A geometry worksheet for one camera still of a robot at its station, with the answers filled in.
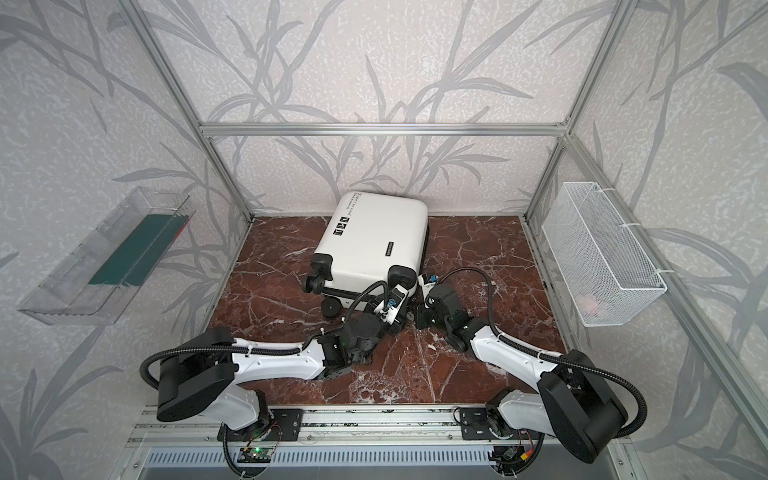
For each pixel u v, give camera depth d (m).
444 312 0.66
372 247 0.84
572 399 0.42
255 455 0.71
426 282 0.77
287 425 0.74
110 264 0.66
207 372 0.42
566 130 0.94
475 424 0.73
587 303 0.72
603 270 0.62
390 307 0.64
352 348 0.58
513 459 0.74
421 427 0.75
